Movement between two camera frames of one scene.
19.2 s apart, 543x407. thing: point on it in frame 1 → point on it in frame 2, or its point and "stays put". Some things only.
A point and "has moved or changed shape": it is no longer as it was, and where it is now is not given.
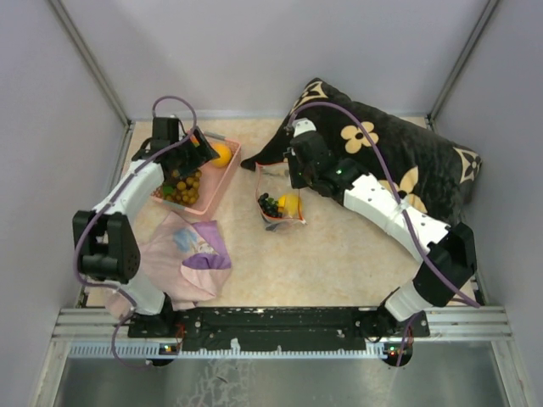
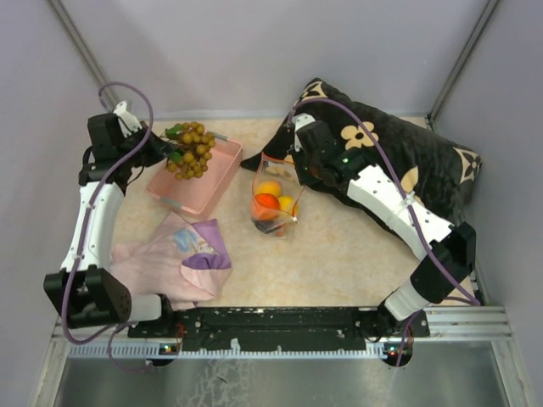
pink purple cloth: (187, 260) stays put
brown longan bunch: (184, 190) has moved or changed shape
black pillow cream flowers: (439, 175) stays put
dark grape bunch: (269, 206) → (265, 225)
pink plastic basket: (214, 180) stays put
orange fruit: (224, 153) → (270, 187)
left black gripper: (202, 153) → (159, 148)
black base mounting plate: (273, 328) stays put
